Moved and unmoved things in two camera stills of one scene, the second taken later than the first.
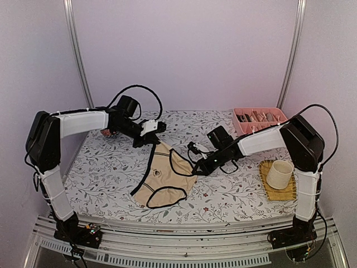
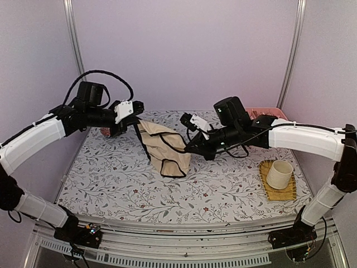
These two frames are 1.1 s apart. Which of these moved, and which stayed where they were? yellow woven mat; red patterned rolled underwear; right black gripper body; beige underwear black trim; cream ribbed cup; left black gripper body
Moved: beige underwear black trim; left black gripper body; right black gripper body
Stayed: red patterned rolled underwear; yellow woven mat; cream ribbed cup
